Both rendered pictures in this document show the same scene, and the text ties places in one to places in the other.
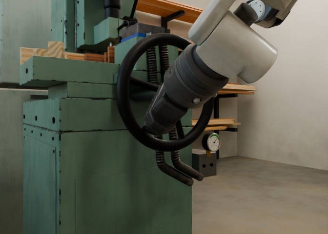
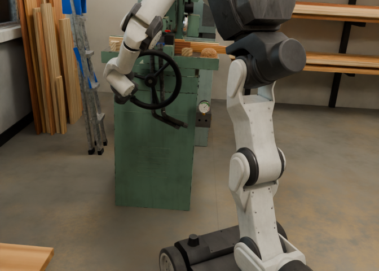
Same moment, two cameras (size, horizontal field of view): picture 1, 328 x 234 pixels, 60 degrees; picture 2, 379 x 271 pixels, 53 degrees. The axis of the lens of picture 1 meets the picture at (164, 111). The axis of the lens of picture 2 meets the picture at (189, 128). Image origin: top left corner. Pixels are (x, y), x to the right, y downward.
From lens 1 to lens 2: 1.42 m
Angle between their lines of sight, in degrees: 41
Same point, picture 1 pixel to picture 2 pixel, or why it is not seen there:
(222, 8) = (106, 72)
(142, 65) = (146, 60)
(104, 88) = (136, 68)
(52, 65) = (110, 56)
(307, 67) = not seen: outside the picture
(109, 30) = not seen: hidden behind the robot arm
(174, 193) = (180, 131)
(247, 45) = (115, 85)
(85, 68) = not seen: hidden behind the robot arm
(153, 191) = (165, 126)
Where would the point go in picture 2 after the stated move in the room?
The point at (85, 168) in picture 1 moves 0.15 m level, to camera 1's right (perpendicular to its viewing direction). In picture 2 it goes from (126, 106) to (146, 113)
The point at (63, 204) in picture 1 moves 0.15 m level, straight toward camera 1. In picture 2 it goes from (115, 121) to (101, 130)
